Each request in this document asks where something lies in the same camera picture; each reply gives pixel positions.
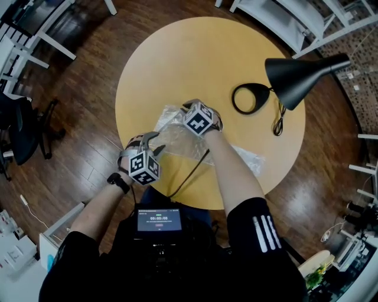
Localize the person's right hand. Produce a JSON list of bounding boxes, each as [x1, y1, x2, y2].
[[210, 109, 224, 133]]

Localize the person in dark clothes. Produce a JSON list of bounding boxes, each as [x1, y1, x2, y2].
[[38, 196, 308, 302]]

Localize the black wristwatch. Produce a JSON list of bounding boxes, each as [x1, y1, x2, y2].
[[106, 172, 131, 195]]

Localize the person's right forearm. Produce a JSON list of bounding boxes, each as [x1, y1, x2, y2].
[[205, 129, 265, 218]]

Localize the black chest-mounted screen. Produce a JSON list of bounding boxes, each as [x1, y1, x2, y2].
[[134, 208, 184, 234]]

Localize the person's left forearm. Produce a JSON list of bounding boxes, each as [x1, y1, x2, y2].
[[70, 173, 133, 242]]

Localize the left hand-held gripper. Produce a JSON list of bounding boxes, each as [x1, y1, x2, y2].
[[128, 132, 167, 186]]

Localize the black lamp cable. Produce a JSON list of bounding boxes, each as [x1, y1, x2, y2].
[[272, 100, 288, 136]]

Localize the white low table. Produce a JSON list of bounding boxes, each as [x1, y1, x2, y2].
[[38, 202, 86, 272]]

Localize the white side table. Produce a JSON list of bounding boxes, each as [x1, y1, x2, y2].
[[348, 132, 378, 204]]

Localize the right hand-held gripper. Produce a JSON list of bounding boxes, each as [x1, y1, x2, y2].
[[182, 99, 214, 137]]

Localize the black office chair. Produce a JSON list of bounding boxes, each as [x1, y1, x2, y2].
[[0, 96, 66, 180]]

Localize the small light round table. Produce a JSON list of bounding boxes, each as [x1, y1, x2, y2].
[[298, 250, 336, 291]]

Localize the person's left hand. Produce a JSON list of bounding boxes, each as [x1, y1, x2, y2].
[[117, 135, 145, 175]]

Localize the clear plastic bag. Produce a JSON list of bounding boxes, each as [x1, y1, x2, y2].
[[153, 103, 266, 178]]

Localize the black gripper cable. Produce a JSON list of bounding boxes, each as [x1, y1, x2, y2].
[[168, 149, 210, 198]]

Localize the green potted plant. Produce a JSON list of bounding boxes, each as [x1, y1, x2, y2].
[[305, 264, 325, 291]]

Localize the black desk lamp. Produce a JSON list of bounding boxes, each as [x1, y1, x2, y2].
[[232, 53, 351, 115]]

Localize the white shelf unit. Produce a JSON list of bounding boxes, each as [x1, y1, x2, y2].
[[215, 0, 378, 60]]

